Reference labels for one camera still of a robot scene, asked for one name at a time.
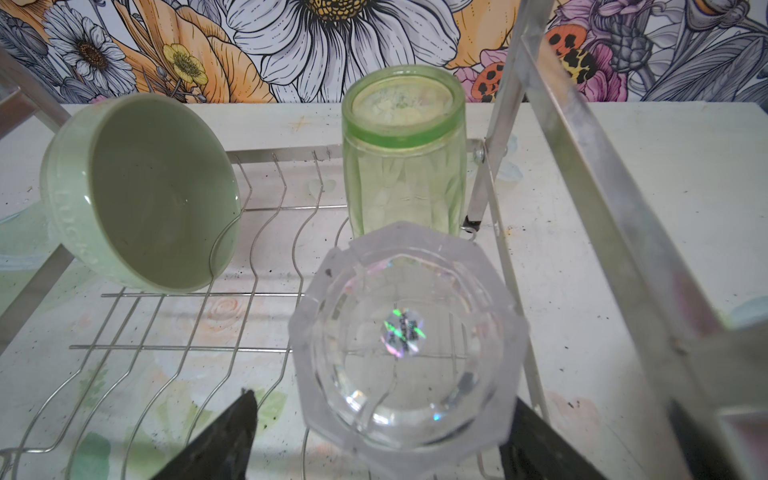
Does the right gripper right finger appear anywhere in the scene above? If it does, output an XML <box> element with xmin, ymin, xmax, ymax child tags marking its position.
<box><xmin>499</xmin><ymin>398</ymin><xmax>606</xmax><ymax>480</ymax></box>

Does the clear faceted glass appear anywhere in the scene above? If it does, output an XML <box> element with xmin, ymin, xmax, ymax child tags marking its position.
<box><xmin>288</xmin><ymin>221</ymin><xmax>529</xmax><ymax>479</ymax></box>

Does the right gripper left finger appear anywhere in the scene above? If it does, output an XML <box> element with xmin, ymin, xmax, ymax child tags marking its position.
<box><xmin>154</xmin><ymin>390</ymin><xmax>258</xmax><ymax>480</ymax></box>

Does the translucent pale green lid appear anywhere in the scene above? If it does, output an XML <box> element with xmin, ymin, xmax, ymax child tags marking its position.
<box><xmin>0</xmin><ymin>202</ymin><xmax>59</xmax><ymax>313</ymax></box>

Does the light green ceramic bowl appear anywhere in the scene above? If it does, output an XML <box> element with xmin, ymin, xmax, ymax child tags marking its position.
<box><xmin>40</xmin><ymin>93</ymin><xmax>241</xmax><ymax>293</ymax></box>

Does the green glass tumbler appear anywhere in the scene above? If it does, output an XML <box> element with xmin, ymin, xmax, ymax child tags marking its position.
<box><xmin>342</xmin><ymin>65</ymin><xmax>468</xmax><ymax>237</ymax></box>

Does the steel two-tier dish rack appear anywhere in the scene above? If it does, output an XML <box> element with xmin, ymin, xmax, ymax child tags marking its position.
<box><xmin>1</xmin><ymin>1</ymin><xmax>767</xmax><ymax>479</ymax></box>

